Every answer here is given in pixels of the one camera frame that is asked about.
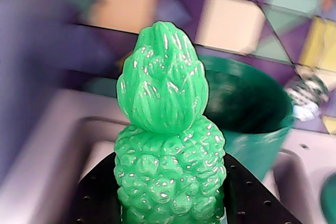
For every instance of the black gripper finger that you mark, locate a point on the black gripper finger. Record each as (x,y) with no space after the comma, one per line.
(99,192)
(246,195)

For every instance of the green toy pineapple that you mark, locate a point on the green toy pineapple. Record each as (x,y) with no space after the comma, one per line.
(168,142)

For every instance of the green cup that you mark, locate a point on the green cup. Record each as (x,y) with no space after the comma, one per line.
(244,103)

